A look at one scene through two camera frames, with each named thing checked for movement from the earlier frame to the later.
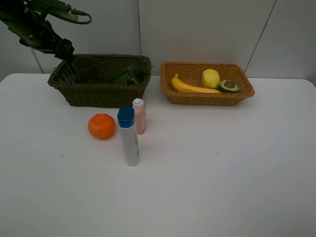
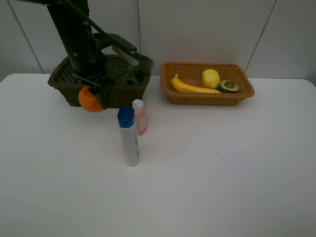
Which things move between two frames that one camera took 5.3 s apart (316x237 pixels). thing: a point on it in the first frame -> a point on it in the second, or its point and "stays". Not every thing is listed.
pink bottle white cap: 140,114 stays
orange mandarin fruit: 101,126 -> 88,101
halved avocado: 227,86 stays
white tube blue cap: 126,119 stays
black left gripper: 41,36 -> 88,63
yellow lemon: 210,79 stays
